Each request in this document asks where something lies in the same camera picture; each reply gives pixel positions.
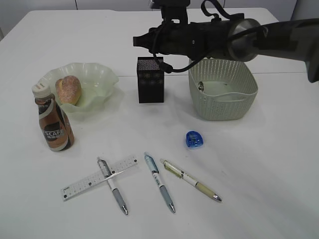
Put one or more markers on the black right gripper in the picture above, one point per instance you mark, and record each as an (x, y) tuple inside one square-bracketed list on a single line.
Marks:
[(191, 40)]

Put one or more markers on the paper ball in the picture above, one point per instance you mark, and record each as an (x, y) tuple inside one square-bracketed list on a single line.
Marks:
[(200, 86)]

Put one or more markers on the blue pencil sharpener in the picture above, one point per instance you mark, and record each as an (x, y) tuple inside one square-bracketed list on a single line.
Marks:
[(193, 139)]

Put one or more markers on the cream green pen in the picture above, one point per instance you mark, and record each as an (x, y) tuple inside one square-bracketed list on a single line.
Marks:
[(191, 180)]

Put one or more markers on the sugared bread roll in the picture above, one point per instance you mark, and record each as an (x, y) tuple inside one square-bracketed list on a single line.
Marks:
[(68, 89)]

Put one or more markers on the brown coffee drink bottle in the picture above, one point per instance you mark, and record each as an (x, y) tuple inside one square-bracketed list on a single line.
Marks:
[(53, 121)]

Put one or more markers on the clear plastic ruler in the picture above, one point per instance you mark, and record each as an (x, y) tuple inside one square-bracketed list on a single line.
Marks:
[(97, 178)]

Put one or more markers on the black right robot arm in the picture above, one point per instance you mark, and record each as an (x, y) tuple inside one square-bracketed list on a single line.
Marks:
[(239, 40)]

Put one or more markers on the pale green plastic basket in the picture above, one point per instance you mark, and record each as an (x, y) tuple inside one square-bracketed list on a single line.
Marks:
[(229, 89)]

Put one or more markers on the black perforated pen holder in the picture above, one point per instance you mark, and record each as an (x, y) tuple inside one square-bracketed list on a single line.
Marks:
[(150, 79)]

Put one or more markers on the blue clip grey pen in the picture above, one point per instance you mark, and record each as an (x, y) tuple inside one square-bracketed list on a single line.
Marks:
[(156, 175)]

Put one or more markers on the grey grip clear pen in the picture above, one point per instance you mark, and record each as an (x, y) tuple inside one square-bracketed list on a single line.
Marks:
[(116, 193)]

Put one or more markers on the pale green wavy glass bowl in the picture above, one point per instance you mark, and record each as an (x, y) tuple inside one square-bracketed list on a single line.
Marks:
[(97, 83)]

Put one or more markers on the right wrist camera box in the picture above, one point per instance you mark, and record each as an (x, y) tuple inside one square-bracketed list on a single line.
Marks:
[(171, 9)]

